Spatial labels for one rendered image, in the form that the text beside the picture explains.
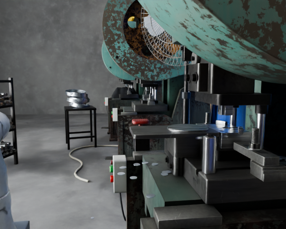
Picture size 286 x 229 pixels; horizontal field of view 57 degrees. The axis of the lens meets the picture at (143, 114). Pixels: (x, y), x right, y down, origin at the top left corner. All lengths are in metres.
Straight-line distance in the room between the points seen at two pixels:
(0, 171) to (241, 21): 0.74
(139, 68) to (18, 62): 5.86
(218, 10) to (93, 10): 7.29
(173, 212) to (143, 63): 1.62
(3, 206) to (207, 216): 0.59
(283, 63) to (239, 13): 0.09
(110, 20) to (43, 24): 5.61
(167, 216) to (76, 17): 7.17
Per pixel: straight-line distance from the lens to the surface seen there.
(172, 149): 0.80
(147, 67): 2.11
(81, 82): 7.40
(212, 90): 0.76
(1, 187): 0.89
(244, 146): 0.75
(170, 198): 0.67
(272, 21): 0.37
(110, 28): 2.13
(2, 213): 0.92
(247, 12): 0.35
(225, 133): 0.79
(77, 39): 7.48
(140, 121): 1.09
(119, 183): 1.05
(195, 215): 0.62
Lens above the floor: 0.93
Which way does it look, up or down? 8 degrees down
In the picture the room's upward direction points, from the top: straight up
